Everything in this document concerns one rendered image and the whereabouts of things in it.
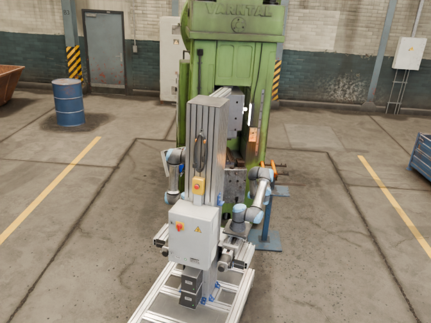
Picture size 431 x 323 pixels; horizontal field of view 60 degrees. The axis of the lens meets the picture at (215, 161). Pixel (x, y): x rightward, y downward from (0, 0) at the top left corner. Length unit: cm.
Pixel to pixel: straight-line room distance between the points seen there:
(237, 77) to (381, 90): 707
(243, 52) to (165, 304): 259
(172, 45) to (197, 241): 701
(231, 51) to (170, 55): 547
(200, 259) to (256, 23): 238
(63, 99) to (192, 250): 577
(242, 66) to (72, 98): 480
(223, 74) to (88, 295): 261
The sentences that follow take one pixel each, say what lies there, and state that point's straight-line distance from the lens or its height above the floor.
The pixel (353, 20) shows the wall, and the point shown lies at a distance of 1020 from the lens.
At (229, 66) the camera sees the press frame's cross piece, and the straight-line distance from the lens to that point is 404.
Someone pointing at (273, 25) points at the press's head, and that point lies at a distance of 404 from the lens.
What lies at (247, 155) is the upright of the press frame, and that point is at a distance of 440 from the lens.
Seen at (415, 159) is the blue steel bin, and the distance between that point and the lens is 735.
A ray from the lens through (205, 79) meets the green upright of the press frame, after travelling 403.
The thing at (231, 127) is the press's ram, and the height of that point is 140.
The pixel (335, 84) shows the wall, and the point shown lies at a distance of 1036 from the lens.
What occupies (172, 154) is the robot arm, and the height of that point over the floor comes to 144.
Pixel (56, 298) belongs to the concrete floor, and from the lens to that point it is 407.
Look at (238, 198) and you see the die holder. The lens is 442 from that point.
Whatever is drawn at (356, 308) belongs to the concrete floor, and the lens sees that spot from 415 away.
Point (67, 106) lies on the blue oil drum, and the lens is 819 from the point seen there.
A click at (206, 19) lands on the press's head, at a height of 249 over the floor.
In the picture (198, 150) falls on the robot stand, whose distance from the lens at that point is 274.
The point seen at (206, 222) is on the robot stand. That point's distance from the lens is 275.
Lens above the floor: 277
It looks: 25 degrees down
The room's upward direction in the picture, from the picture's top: 3 degrees clockwise
